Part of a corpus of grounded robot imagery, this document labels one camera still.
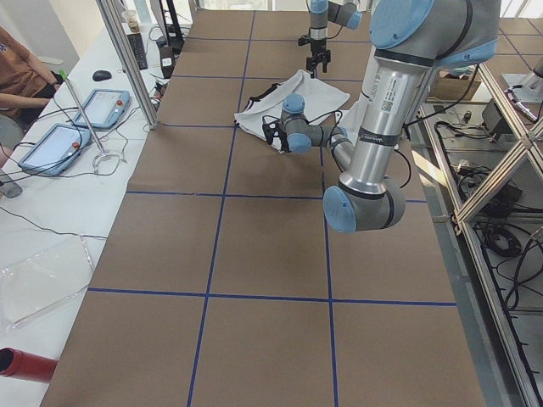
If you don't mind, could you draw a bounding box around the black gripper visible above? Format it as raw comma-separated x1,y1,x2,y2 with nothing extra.
271,120,290,153
298,36,331,79

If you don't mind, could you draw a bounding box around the grey cartoon print t-shirt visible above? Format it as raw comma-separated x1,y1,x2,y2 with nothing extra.
234,70,350,140

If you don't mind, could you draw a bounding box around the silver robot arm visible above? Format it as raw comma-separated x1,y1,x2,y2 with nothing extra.
263,1,501,233
298,0,362,79

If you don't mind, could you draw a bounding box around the far blue teach pendant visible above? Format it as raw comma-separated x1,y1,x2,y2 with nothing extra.
82,88,131,130

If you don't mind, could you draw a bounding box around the blue teach pendant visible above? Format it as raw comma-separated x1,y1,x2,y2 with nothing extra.
19,124,91,176
82,88,131,130

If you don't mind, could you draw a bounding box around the black computer mouse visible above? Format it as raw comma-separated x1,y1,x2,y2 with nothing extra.
92,70,112,82

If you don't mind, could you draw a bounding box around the near blue teach pendant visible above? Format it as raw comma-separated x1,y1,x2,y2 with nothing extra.
19,124,91,176

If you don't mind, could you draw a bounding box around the seated person orange shirt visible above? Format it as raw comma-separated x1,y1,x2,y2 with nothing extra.
0,25,64,169

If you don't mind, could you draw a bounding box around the clear plastic sheet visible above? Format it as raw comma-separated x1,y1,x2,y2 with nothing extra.
1,237,93,333

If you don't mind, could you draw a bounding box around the red cylinder bottle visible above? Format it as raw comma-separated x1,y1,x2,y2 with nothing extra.
1,348,58,383

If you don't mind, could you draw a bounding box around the aluminium frame post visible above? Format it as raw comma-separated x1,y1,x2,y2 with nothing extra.
96,0,159,130

